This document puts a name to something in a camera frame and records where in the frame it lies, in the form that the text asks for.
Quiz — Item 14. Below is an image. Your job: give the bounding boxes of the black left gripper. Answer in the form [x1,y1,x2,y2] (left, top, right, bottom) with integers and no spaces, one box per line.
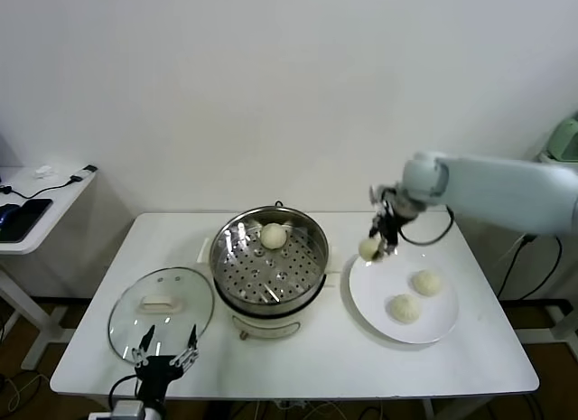
[131,323,200,404]

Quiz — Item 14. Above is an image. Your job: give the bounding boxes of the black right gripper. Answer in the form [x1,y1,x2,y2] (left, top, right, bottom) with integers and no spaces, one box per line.
[368,205,403,265]

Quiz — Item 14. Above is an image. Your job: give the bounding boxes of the white steamed baozi bun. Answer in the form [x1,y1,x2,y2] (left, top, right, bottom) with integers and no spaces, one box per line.
[260,222,288,250]
[410,269,443,298]
[357,238,383,263]
[389,293,423,324]

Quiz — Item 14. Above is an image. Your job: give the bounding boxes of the glass pot lid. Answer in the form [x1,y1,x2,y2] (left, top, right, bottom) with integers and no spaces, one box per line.
[107,266,215,365]

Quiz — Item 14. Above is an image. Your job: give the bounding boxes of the stainless steel steamer basket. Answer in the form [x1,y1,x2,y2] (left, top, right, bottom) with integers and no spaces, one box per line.
[197,206,343,315]

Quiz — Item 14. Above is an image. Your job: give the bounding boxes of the white round plate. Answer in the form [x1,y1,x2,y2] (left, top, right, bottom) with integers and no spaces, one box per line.
[342,247,461,345]

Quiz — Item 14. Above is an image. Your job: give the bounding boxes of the white electric cooker base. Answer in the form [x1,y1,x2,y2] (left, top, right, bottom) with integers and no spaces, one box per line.
[211,270,338,342]

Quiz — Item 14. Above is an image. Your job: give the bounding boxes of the black smartphone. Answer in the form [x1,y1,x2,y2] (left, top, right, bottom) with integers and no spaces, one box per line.
[0,198,54,244]

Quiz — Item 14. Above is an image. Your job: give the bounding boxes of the grey usb adapter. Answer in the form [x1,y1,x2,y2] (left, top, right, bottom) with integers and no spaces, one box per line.
[71,164,98,182]

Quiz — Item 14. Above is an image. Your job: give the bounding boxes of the white side table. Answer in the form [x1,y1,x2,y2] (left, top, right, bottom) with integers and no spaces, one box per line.
[0,164,98,371]

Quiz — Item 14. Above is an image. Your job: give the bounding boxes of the pale green appliance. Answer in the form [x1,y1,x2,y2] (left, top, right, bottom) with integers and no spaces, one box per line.
[539,115,578,163]

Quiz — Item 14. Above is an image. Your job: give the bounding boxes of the blue computer mouse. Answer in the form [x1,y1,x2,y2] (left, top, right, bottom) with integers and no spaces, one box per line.
[0,203,22,227]

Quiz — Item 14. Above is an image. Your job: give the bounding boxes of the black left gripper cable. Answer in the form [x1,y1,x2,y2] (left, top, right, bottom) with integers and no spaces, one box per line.
[107,373,139,410]

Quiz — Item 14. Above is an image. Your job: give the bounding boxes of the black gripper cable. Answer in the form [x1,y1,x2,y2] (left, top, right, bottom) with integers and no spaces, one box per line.
[107,373,139,410]
[396,205,455,247]

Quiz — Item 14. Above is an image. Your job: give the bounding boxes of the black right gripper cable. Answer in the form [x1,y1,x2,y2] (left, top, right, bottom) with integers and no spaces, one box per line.
[396,205,455,247]

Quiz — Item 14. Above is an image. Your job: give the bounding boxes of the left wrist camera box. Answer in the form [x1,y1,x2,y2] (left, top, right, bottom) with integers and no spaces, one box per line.
[88,400,146,420]

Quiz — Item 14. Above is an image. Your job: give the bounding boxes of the black power adapter cable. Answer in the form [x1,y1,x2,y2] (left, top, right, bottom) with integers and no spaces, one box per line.
[496,232,564,300]

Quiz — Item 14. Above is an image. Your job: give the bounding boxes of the thin black usb cable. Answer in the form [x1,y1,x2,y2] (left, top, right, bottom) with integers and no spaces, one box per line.
[0,178,76,200]

